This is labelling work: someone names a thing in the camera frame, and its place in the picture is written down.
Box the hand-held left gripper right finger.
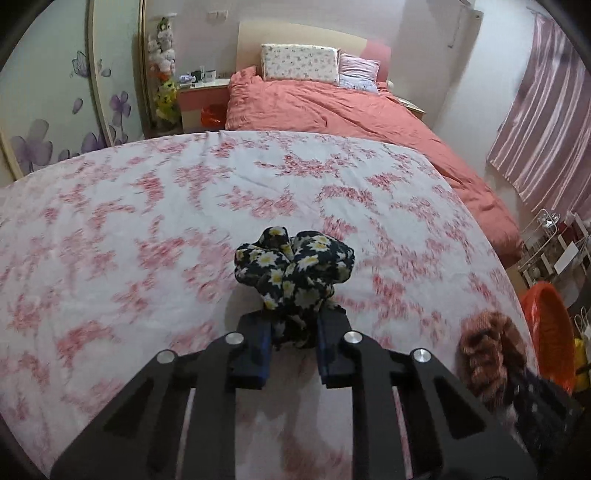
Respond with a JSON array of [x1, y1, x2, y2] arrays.
[[316, 307, 539, 480]]

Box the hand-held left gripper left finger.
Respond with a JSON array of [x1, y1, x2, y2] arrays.
[[50, 314, 274, 480]]

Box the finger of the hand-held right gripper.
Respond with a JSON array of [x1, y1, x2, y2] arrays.
[[505, 368, 585, 463]]

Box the black daisy print cloth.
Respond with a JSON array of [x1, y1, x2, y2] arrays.
[[234, 225, 355, 350]]

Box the red plastic basket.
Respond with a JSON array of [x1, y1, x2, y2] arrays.
[[519, 282, 579, 394]]

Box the brown striped cloth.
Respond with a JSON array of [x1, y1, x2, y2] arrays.
[[457, 311, 530, 411]]

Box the yellow bag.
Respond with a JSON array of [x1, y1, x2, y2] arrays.
[[573, 339, 591, 394]]

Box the white paper bag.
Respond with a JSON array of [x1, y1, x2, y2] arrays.
[[573, 307, 591, 343]]

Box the pink floral sheet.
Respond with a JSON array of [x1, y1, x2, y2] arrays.
[[0, 130, 539, 480]]

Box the pink duvet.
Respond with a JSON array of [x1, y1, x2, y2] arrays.
[[225, 66, 523, 268]]

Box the red plastic bag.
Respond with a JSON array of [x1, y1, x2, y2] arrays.
[[201, 104, 227, 130]]

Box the pale bedside table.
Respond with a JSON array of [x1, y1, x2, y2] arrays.
[[396, 96, 426, 121]]

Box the pink white bedside table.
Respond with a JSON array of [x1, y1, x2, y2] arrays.
[[178, 78, 232, 134]]

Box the yellow green plush toy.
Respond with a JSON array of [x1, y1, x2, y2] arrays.
[[154, 79, 182, 124]]

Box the purple striped pillow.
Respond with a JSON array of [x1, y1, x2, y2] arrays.
[[338, 53, 382, 93]]

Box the white floral pillow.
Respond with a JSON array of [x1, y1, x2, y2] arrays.
[[261, 44, 340, 86]]

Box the pink striped curtain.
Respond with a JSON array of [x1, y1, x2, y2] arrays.
[[487, 13, 591, 217]]

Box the beige pink headboard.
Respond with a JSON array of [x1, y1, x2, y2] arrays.
[[238, 21, 393, 85]]

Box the hanging plush toys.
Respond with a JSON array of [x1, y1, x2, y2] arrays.
[[148, 16, 178, 81]]

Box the wardrobe with purple flowers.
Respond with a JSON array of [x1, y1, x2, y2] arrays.
[[0, 0, 149, 182]]

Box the white wire rack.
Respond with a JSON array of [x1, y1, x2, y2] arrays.
[[516, 209, 563, 278]]

